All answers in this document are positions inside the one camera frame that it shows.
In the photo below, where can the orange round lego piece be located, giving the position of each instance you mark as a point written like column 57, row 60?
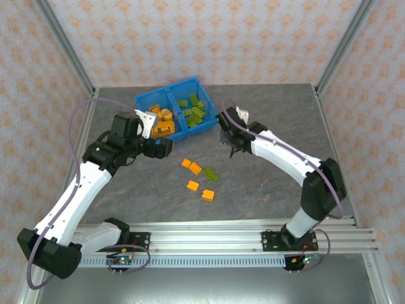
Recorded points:
column 166, row 114

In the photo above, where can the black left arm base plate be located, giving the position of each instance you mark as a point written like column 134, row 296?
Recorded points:
column 142, row 240

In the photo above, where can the aluminium frame post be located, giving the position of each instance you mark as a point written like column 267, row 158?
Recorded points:
column 66, row 44
column 344, row 44

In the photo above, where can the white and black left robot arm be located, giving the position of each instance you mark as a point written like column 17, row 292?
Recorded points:
column 79, row 196

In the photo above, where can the grey metal panel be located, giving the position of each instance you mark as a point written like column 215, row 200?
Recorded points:
column 205, row 288

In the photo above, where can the large orange frame lego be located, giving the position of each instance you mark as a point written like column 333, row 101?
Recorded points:
column 171, row 126

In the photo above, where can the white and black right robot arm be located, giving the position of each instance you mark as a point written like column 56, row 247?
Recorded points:
column 284, row 155

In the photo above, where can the aluminium frame leg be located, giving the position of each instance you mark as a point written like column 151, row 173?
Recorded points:
column 378, row 282
column 30, row 301

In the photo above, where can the blue plastic bin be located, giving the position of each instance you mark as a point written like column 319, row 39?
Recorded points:
column 142, row 103
column 180, row 93

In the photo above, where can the green lego brick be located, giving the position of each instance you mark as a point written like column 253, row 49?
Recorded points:
column 183, row 104
column 192, row 98
column 200, row 115
column 200, row 105

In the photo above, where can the aluminium side rail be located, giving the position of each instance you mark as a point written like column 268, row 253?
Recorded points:
column 85, row 126
column 327, row 126

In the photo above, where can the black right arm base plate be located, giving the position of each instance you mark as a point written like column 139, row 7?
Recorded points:
column 269, row 240

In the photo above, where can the dark green lego plate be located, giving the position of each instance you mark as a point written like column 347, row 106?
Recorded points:
column 210, row 175

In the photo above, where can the wide aluminium mounting rail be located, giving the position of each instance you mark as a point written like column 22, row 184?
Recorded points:
column 205, row 240

